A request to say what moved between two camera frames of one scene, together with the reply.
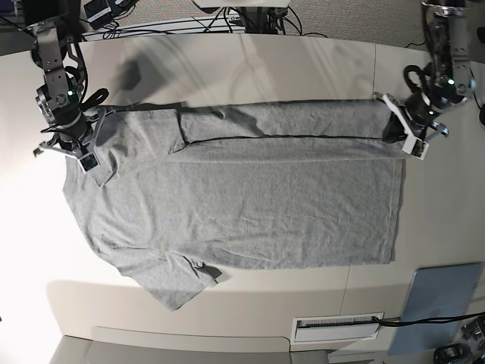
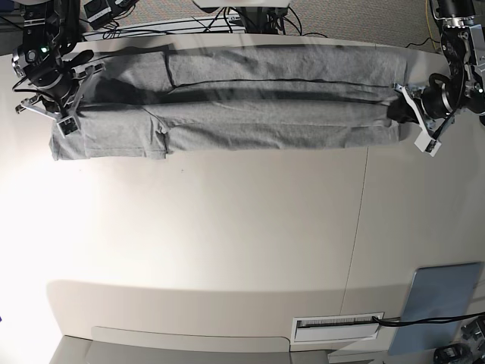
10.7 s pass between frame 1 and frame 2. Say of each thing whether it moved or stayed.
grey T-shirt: moved
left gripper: moved
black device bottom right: stayed
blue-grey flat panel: stayed
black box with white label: stayed
